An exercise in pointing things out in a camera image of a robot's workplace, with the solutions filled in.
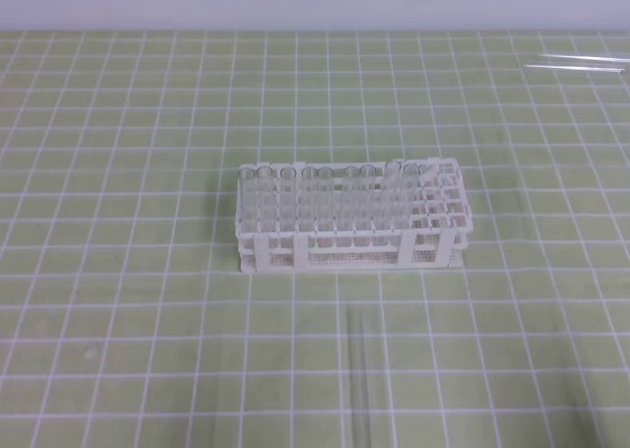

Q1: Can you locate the clear glass test tube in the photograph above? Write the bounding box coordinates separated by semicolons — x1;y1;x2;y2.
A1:
346;307;372;448

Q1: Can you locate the white plastic test tube rack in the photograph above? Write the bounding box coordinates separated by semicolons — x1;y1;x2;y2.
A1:
235;158;473;274

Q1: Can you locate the green checkered tablecloth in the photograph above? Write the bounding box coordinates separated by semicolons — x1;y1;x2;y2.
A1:
1;32;629;447

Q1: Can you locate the clear test tube far right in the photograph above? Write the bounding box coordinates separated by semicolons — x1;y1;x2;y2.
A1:
538;53;630;64

